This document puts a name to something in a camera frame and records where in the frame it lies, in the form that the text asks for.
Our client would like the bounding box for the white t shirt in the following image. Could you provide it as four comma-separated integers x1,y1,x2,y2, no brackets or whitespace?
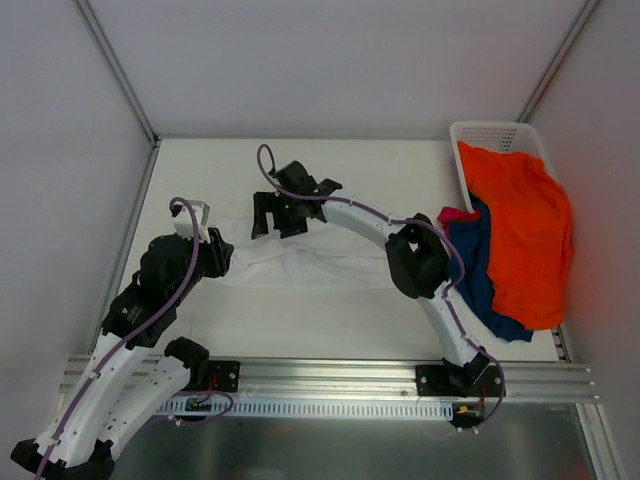
215,219,394,290

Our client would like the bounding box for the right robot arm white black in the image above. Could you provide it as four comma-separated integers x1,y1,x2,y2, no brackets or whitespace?
251,161,491,397

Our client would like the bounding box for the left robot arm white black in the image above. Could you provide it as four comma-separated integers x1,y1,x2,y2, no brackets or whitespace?
10,227,234,479

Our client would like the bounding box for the magenta t shirt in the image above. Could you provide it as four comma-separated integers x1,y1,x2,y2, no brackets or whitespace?
437,206,481,225

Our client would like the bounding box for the blue t shirt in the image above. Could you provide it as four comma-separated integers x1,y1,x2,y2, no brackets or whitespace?
443,196,533,342

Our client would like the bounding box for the orange t shirt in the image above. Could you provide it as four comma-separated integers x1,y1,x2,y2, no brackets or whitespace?
457,141,574,331

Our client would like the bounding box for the white plastic laundry basket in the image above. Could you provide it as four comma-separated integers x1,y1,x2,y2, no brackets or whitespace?
449,120,557,213

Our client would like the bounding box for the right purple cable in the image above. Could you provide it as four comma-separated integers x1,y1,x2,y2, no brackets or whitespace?
257,143,507,401

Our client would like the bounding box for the purple cable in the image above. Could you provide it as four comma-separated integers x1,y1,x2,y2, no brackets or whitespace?
257,143,507,401
32,197,201,480

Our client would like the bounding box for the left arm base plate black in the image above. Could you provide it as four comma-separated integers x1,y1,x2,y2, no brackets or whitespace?
196,359,241,393

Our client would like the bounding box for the aluminium mounting rail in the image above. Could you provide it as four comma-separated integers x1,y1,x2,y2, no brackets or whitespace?
58,353,601,404

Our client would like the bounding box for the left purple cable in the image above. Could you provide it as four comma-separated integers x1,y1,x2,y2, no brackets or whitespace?
32,197,201,480

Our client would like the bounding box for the slotted cable duct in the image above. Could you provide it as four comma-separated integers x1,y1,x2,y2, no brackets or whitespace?
156,396,454,422

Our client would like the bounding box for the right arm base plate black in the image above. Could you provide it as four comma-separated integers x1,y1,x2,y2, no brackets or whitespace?
415,363,505,398

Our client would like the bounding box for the left aluminium frame post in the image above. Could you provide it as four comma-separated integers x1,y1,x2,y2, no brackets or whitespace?
73,0,159,147

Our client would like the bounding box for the aluminium frame post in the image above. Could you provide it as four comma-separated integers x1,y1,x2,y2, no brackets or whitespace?
516,0,603,123
73,0,159,147

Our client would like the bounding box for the right aluminium frame post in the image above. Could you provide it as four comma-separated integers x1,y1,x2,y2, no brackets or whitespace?
516,0,603,123

